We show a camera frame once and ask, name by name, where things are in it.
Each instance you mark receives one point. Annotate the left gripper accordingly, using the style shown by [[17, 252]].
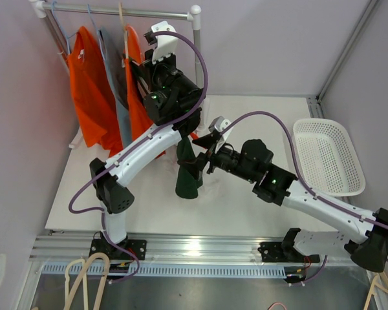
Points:
[[149, 69]]

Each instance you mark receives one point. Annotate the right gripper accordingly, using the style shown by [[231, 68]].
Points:
[[207, 142]]

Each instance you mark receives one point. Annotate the green white t shirt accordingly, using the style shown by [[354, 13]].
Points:
[[187, 187]]

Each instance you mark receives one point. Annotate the orange t shirt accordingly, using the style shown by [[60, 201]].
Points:
[[92, 96], [139, 119]]

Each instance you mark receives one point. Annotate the grey blue t shirt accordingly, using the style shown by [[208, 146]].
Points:
[[115, 71]]

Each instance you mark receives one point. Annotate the light blue wire hanger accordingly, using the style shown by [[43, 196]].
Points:
[[95, 29]]

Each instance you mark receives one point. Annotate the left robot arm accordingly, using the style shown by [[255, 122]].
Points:
[[171, 105]]

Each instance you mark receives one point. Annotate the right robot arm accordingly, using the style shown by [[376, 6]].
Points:
[[358, 234]]

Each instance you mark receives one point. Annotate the blue hanger far left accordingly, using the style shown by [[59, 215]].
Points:
[[67, 37]]

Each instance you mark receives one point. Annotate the spare wooden hanger right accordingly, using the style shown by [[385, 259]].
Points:
[[378, 291]]

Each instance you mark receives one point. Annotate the white laundry basket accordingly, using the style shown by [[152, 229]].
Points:
[[327, 158]]

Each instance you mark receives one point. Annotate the clothes rack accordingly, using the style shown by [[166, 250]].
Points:
[[42, 10]]

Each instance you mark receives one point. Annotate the spare wooden hangers left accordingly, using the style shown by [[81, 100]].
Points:
[[82, 279]]

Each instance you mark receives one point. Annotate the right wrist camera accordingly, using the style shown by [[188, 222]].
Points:
[[219, 124]]

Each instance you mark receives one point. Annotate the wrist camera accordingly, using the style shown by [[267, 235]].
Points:
[[165, 45], [219, 124]]

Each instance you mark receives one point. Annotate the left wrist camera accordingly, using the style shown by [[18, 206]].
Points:
[[165, 45]]

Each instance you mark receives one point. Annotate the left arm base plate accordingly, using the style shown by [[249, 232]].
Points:
[[134, 246]]

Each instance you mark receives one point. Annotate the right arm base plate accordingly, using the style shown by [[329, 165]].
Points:
[[283, 252]]

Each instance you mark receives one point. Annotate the aluminium rail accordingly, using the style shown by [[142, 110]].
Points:
[[160, 249]]

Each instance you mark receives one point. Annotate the white cable duct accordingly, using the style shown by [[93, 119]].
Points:
[[178, 270]]

